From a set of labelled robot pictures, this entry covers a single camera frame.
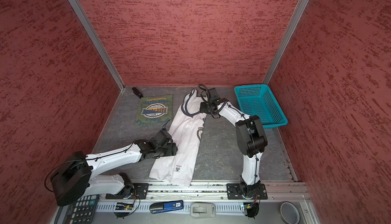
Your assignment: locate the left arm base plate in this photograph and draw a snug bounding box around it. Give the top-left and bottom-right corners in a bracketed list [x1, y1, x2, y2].
[122, 183, 149, 200]

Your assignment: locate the grey tape roll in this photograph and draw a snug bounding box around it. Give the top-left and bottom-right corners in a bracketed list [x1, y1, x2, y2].
[279, 202, 300, 224]

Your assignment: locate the olive green tank top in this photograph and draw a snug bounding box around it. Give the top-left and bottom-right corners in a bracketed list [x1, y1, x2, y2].
[135, 94, 173, 126]

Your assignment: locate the white grey-trimmed tank top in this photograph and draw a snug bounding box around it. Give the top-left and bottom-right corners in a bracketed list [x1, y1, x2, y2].
[149, 89, 207, 187]

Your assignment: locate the left small circuit board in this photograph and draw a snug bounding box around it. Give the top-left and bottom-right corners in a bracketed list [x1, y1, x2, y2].
[114, 202, 134, 212]

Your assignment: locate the aluminium corner post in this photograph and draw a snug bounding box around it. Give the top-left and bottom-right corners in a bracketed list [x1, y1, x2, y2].
[68, 0, 126, 92]
[263, 0, 309, 84]

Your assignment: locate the black calculator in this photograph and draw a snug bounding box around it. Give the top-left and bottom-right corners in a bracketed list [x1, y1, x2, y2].
[63, 195, 100, 224]

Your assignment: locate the left aluminium corner post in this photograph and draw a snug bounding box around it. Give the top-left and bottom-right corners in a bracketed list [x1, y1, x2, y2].
[68, 0, 126, 92]

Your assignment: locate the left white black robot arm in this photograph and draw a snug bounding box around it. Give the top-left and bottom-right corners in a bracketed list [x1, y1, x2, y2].
[46, 129, 178, 206]

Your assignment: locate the right aluminium corner post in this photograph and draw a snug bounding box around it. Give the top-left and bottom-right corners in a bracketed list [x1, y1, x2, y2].
[263, 0, 309, 84]

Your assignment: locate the right small circuit board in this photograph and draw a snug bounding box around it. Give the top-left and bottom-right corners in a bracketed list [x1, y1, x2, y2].
[243, 203, 253, 210]

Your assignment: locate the blue black utility knife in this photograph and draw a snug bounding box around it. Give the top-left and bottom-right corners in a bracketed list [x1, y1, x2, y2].
[149, 200, 184, 214]

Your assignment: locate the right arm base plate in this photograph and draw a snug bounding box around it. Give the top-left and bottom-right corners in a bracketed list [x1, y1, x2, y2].
[226, 181, 268, 200]

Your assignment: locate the small black stapler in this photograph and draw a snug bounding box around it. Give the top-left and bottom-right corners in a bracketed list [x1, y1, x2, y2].
[132, 87, 143, 99]

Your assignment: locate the small circuit board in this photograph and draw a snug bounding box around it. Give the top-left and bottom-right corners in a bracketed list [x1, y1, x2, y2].
[243, 203, 253, 210]
[114, 202, 134, 212]

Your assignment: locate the aluminium front rail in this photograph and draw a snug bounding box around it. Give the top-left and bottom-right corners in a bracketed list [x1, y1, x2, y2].
[65, 180, 311, 202]

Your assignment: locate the teal plastic basket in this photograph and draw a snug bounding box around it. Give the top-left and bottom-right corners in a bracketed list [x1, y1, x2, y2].
[234, 84, 288, 128]

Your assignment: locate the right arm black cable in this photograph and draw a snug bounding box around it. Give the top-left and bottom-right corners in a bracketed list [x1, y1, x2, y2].
[198, 84, 228, 120]

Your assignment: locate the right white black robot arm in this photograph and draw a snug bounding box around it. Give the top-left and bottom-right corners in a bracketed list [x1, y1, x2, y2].
[198, 84, 268, 199]

